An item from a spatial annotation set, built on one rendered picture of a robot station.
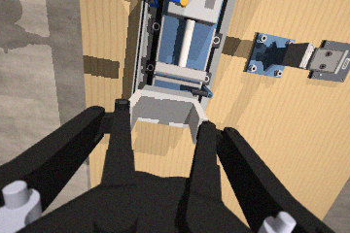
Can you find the grey metal block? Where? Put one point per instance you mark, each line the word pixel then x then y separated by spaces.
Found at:
pixel 165 106

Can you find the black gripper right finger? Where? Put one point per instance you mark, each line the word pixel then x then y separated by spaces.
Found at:
pixel 266 203

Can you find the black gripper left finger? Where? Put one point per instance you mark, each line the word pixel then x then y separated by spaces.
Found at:
pixel 32 180

